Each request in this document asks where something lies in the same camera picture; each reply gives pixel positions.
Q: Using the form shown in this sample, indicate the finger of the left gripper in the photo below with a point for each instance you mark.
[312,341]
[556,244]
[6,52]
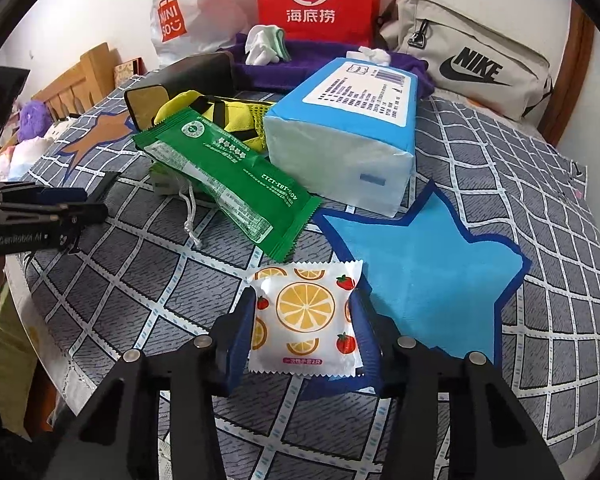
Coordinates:
[67,216]
[30,193]

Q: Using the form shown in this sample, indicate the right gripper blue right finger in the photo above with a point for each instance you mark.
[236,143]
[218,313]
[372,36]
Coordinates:
[366,329]

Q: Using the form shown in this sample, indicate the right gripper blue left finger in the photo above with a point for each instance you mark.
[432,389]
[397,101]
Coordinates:
[232,334]

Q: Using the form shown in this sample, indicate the orange print wipe packet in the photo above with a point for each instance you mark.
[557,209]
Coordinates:
[303,320]

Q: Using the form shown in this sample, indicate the green wipe packet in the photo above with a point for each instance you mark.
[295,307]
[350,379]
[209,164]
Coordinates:
[267,205]

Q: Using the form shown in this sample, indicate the yellow mesh pouch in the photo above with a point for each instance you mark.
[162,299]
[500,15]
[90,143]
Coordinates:
[243,119]

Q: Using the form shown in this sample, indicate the white and green sock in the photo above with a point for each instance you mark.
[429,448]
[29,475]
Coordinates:
[266,44]

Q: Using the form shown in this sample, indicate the white knotted tissue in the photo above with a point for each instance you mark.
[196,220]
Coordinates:
[366,54]

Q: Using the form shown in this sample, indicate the blue felt star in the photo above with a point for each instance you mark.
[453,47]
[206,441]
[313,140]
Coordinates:
[440,283]

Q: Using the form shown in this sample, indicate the purple plush toy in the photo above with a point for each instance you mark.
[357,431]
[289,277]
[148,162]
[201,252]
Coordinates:
[35,120]

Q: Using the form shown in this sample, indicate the brown felt star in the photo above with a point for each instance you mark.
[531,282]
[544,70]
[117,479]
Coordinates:
[108,129]

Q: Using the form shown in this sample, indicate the grey plaid bed sheet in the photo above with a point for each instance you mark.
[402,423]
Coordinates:
[136,281]

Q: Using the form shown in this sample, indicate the wooden bed headboard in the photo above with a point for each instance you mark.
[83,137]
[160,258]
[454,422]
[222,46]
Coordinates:
[82,86]

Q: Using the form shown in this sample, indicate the patterned book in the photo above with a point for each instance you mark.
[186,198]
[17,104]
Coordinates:
[126,70]

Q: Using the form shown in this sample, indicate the blue tissue pack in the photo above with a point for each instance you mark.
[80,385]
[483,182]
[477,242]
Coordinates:
[347,133]

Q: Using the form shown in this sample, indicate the dark green tea box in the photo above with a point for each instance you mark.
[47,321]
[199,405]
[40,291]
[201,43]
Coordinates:
[210,74]

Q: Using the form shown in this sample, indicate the white Miniso plastic bag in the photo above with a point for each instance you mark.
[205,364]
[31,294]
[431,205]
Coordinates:
[179,28]

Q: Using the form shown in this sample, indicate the purple folded towel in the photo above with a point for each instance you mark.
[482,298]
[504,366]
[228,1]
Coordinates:
[307,57]

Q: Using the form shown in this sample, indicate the beige Nike waist bag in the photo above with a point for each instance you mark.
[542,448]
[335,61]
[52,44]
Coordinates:
[467,57]

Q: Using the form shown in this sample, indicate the brown wooden door frame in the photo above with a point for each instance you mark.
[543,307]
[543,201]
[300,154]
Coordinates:
[571,76]

